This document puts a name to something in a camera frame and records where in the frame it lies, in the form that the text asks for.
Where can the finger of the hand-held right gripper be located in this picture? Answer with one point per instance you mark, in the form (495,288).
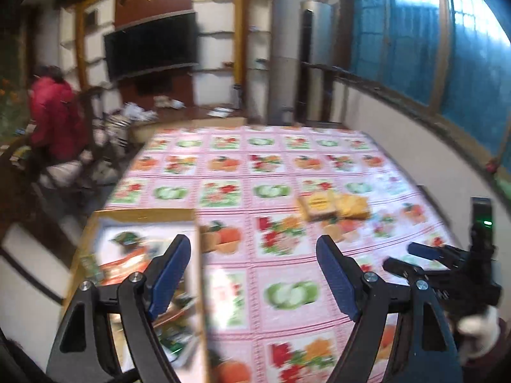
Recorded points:
(411,273)
(429,252)

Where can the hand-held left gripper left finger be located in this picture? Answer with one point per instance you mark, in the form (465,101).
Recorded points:
(169,275)

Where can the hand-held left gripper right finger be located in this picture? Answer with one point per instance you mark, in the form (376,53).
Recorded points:
(337,275)

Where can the orange snack packet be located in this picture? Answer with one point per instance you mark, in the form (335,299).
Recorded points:
(125,266)

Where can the yellow-rimmed cardboard box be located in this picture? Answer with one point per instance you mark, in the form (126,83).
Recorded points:
(119,215)

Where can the person's right forearm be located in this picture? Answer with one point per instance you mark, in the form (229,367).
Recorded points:
(502,343)

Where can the person's right hand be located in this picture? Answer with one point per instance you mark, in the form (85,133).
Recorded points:
(483,331)

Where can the green white snack packet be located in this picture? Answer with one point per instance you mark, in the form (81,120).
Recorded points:
(129,239)

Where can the yellow snack packet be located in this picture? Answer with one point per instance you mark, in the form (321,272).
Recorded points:
(352,206)

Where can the golden brown snack packet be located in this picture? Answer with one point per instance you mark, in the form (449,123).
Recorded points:
(318,205)

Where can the floral fruit tablecloth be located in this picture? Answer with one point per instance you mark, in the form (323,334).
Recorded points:
(279,167)

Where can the white chair cushion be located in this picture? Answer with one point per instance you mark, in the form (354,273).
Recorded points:
(60,173)

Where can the white plastic bag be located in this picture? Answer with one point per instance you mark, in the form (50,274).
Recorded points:
(137,112)

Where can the steel thermos bottle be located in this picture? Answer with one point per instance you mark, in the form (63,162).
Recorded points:
(239,95)

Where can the silver standing air conditioner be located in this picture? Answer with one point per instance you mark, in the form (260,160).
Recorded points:
(317,60)

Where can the blue glass window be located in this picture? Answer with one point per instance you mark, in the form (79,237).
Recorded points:
(419,36)

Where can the black flat television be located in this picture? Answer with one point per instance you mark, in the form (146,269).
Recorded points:
(151,44)

